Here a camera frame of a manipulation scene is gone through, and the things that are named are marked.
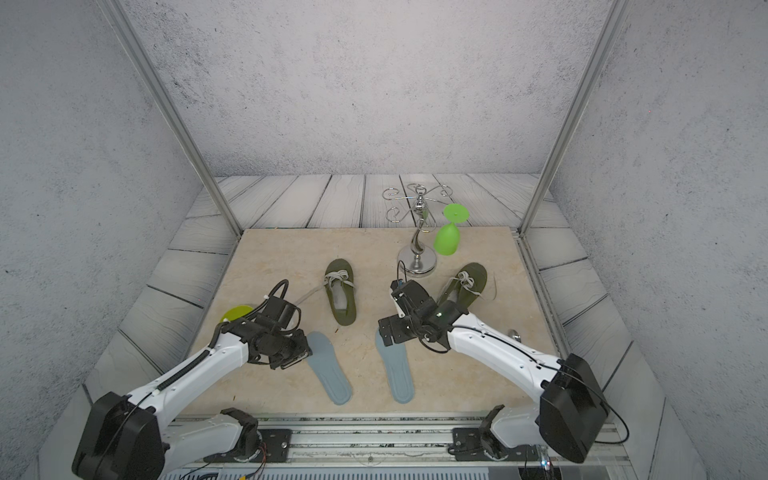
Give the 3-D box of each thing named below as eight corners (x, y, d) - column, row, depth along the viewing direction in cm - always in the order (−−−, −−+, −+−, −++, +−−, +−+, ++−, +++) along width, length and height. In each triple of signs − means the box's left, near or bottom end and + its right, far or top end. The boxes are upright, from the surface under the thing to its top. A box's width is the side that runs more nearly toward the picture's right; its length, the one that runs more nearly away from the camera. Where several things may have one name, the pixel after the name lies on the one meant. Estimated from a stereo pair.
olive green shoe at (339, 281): (327, 327, 96) (323, 314, 90) (329, 267, 112) (325, 253, 106) (356, 324, 96) (354, 311, 90) (354, 265, 112) (351, 250, 106)
